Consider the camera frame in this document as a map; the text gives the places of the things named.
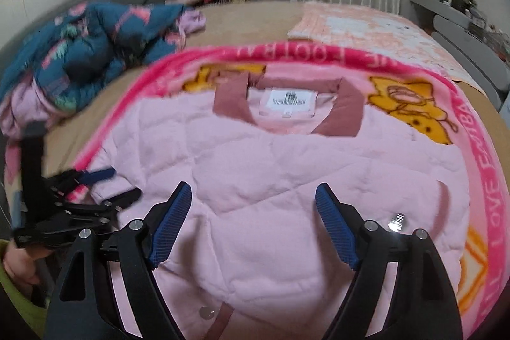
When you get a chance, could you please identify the peach patterned cloth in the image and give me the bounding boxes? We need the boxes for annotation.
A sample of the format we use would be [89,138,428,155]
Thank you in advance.
[287,1,510,86]

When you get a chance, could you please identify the person's left forearm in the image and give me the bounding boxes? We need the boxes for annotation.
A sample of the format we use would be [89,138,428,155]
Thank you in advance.
[0,240,46,329]

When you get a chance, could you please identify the bed with tan sheet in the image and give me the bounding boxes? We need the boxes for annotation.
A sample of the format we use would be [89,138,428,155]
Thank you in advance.
[0,0,510,201]

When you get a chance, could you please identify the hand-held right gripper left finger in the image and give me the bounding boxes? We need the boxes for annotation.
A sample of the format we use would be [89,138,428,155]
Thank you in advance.
[46,181,193,340]

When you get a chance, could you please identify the clutter of small devices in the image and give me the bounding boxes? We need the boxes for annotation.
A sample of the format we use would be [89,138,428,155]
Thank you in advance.
[416,0,510,46]

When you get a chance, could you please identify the person's left hand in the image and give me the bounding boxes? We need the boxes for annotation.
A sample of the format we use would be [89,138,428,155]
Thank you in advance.
[4,246,44,285]

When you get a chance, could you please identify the pink quilted jacket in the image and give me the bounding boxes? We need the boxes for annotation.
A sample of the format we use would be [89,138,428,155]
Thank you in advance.
[66,71,471,340]

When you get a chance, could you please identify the grey shelf with clutter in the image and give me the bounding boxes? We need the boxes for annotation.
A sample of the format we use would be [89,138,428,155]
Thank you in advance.
[410,0,510,110]

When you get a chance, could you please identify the pink printed blanket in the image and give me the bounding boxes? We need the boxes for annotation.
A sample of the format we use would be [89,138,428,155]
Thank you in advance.
[4,45,510,340]

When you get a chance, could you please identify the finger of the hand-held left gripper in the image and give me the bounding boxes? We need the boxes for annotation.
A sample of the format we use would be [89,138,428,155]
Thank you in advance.
[74,167,116,185]
[106,189,142,211]

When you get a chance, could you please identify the blue floral duvet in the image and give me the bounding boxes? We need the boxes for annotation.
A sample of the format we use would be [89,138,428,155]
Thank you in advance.
[0,1,206,141]

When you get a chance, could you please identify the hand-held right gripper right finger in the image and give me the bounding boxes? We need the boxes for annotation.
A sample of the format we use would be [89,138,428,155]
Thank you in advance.
[315,183,465,340]

